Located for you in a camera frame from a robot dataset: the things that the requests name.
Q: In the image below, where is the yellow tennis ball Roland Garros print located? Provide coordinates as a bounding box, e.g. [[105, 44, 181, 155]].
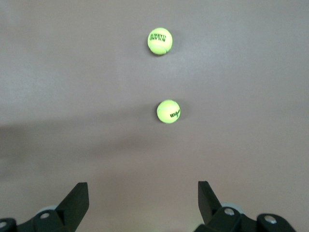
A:
[[147, 27, 173, 56]]

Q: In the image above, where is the brown table cover mat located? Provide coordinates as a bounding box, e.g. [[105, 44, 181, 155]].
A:
[[0, 0, 309, 232]]

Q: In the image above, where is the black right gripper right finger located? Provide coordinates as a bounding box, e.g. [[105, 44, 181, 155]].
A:
[[194, 180, 296, 232]]

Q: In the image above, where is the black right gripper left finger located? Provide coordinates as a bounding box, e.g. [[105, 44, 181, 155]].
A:
[[0, 182, 89, 232]]

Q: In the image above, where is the yellow tennis ball Wilson print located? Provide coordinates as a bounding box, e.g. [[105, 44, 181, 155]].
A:
[[156, 99, 181, 124]]

